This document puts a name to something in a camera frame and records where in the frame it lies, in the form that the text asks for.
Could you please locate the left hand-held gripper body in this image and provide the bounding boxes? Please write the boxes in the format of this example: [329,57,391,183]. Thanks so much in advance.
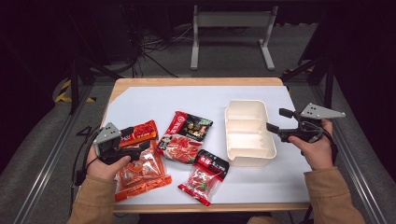
[92,121,139,166]

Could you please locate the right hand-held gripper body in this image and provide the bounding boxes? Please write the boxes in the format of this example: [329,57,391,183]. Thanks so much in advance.
[279,102,347,144]

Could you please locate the orange clear seasoning packet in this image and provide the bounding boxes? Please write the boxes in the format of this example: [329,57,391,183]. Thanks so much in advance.
[114,119,173,203]

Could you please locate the white divided plastic container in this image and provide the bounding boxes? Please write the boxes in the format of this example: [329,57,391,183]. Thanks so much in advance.
[223,99,277,167]

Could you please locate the large red black soup packet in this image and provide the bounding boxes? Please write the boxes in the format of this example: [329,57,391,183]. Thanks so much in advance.
[155,110,214,165]

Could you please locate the person's right hand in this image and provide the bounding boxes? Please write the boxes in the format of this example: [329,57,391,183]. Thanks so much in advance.
[288,119,334,172]

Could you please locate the person's left hand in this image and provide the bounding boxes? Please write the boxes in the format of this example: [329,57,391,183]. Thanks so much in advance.
[86,144,132,182]

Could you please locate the black metal stand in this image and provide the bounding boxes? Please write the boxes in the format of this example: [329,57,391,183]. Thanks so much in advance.
[66,55,122,115]
[281,55,335,110]

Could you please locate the yellow black hazard tape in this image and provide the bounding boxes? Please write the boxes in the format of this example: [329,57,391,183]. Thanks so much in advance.
[55,78,96,104]

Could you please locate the white table sheet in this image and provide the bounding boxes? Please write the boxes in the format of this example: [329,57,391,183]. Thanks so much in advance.
[102,85,312,205]

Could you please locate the small red black clear packet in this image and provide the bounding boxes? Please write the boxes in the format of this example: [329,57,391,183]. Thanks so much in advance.
[177,148,231,207]

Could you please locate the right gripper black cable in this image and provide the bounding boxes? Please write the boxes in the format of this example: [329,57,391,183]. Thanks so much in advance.
[321,129,339,166]

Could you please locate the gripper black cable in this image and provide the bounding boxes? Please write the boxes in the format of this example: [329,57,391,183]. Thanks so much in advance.
[321,129,339,166]
[69,127,101,188]

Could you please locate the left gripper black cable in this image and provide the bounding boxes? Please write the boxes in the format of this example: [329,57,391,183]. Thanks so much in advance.
[69,127,101,188]

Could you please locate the aluminium floor rail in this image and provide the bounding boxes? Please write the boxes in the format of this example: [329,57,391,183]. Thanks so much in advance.
[12,85,94,224]
[311,83,389,224]

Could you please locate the black floor cables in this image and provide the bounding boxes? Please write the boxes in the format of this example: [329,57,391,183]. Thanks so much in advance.
[124,24,194,78]

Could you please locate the white metal stand frame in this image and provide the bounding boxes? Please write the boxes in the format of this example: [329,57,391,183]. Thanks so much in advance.
[190,4,279,71]

